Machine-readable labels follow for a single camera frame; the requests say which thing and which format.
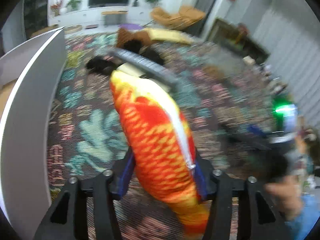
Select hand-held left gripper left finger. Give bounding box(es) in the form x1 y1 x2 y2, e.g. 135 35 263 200
34 150 137 240

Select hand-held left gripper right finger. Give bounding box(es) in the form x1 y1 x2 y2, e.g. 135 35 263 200
192 152 292 240

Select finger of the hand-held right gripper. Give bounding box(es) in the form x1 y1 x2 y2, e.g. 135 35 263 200
246 125 273 150

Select orange fish plush toy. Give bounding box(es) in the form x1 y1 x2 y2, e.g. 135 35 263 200
109 70 209 235

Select black knitted cloth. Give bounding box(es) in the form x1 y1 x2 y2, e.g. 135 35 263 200
86 56 118 77

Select large white storage box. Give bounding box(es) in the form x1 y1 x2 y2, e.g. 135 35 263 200
0 26 68 240

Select brown fuzzy cloth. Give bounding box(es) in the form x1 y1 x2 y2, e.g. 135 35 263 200
116 27 153 48

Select person's right forearm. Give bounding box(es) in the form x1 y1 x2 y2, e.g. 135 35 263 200
285 195 318 240

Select person's right hand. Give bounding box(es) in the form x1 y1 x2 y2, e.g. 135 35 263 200
265 175 303 220

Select row of bottles and jars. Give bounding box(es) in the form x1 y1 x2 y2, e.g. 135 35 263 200
242 55 295 105

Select patterned woven blanket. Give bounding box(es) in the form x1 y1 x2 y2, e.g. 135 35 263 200
46 32 313 240

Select white sheer curtain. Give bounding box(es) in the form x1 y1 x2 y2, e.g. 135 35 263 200
252 0 320 115

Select dark grey ribbed strip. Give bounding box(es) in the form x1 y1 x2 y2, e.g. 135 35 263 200
109 49 180 87

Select black fuzzy cloth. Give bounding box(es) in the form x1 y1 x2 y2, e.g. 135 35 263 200
122 39 165 65

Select flat yellow cardboard box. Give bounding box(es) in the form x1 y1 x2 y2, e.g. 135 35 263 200
147 27 194 44

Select grey curtain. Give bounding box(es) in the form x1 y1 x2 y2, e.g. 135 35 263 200
194 0 227 34

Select orange rocking chair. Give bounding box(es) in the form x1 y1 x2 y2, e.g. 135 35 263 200
150 5 207 30

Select small wooden side table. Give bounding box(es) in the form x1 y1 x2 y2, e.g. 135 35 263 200
101 10 129 25

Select white television cabinet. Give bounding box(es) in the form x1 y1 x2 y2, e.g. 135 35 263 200
50 5 155 28

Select bushy green potted plant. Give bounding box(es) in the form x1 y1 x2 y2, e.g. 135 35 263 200
65 0 84 11

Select red flowers in vase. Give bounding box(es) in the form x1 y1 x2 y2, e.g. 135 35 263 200
51 0 64 17

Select dark glass display cabinet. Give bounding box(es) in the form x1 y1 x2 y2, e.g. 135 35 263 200
24 0 50 38

